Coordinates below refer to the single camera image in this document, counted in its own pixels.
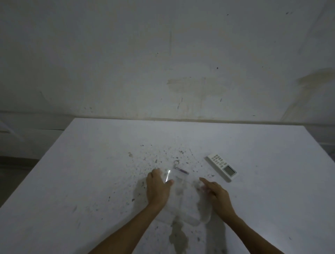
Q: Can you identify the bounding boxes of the person's left hand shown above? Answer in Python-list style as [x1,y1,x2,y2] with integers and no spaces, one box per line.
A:
[146,169,174,210]

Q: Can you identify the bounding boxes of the person's right forearm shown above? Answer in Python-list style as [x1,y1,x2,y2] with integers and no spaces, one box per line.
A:
[222,215,285,254]

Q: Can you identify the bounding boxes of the clear plastic zip pouch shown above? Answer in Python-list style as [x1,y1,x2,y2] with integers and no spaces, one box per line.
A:
[157,160,213,227]

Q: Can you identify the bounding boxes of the person's right hand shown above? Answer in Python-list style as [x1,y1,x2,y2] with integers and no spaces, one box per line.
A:
[199,177,237,223]

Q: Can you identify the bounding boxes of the person's left forearm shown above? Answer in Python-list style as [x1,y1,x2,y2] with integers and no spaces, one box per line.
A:
[88,204,168,254]

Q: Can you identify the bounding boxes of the white remote control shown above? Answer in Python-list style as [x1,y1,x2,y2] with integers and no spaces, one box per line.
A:
[204,154,237,183]

